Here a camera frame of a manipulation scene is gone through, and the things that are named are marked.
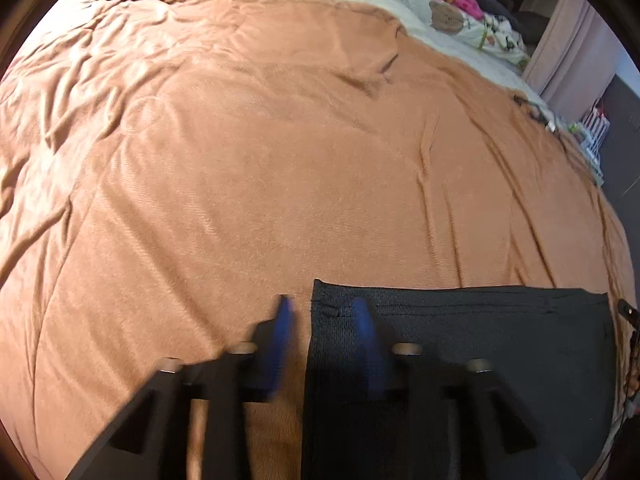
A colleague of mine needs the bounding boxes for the striped bag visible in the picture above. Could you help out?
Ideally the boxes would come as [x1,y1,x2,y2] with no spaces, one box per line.
[580,100,611,161]

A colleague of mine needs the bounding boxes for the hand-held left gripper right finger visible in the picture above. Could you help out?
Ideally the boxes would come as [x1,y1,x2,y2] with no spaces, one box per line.
[350,296,583,480]

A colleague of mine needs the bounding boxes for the bear print quilt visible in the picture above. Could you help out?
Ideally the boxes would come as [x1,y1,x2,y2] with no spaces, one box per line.
[405,0,531,68]

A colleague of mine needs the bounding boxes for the black mesh shorts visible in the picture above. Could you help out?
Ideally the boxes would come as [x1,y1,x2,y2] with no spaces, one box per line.
[300,279,618,480]

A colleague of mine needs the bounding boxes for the pink curtain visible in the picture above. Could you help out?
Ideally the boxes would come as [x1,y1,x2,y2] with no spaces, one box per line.
[522,0,618,121]

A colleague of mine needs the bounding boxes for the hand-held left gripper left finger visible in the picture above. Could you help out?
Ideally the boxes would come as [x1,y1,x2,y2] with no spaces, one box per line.
[65,294,296,480]

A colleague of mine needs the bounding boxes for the orange-brown blanket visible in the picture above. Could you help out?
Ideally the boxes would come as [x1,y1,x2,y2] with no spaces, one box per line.
[0,0,633,480]

